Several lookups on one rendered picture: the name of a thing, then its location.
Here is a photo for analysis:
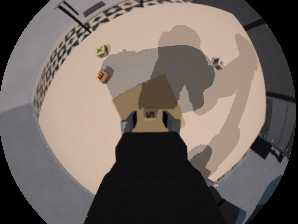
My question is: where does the small tan block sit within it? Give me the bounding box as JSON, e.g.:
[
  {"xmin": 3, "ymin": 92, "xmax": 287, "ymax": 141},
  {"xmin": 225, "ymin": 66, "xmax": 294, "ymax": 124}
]
[
  {"xmin": 96, "ymin": 44, "xmax": 109, "ymax": 59},
  {"xmin": 95, "ymin": 69, "xmax": 112, "ymax": 84},
  {"xmin": 144, "ymin": 106, "xmax": 157, "ymax": 121},
  {"xmin": 213, "ymin": 58, "xmax": 225, "ymax": 70}
]

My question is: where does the tan square mat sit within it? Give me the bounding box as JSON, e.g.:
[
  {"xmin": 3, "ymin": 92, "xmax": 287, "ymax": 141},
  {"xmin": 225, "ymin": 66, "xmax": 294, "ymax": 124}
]
[{"xmin": 111, "ymin": 73, "xmax": 186, "ymax": 132}]

